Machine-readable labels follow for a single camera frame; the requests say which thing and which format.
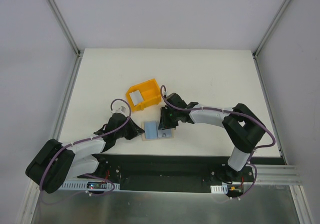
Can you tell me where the beige card holder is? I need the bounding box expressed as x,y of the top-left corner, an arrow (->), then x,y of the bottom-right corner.
141,121 -> 176,141

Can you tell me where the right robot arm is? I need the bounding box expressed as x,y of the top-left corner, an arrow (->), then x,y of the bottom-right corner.
158,93 -> 266,181

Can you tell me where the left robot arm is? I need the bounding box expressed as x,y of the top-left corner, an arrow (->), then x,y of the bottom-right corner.
25,113 -> 144,194

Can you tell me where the yellow plastic bin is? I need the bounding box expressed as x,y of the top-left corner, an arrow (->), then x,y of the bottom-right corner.
125,78 -> 162,112

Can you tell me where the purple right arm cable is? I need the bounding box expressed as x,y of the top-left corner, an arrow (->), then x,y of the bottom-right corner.
160,85 -> 277,204

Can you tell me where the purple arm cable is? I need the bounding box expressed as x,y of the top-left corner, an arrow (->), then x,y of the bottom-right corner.
160,85 -> 277,204
39,98 -> 132,206

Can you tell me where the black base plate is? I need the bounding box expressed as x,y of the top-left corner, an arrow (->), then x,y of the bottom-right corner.
77,153 -> 287,192

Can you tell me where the white cable duct left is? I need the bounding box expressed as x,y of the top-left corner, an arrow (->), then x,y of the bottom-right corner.
58,180 -> 120,191

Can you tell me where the white cable duct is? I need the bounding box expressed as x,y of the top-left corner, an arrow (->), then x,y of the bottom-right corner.
210,184 -> 228,194
58,180 -> 120,191

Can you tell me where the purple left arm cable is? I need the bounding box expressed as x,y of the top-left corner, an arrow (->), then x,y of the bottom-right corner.
39,98 -> 132,206

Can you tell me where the white cable duct right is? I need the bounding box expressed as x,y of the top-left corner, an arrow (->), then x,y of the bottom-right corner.
210,184 -> 228,194

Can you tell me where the left aluminium post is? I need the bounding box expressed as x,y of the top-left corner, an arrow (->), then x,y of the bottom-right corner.
46,0 -> 82,57

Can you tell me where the aluminium post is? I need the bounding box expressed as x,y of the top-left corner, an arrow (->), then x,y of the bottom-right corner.
46,0 -> 82,57
252,0 -> 293,59

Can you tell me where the aluminium frame rail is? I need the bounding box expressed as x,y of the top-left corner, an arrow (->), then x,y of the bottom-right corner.
255,165 -> 303,185

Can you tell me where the right aluminium post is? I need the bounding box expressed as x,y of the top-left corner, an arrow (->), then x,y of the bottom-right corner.
252,0 -> 293,59

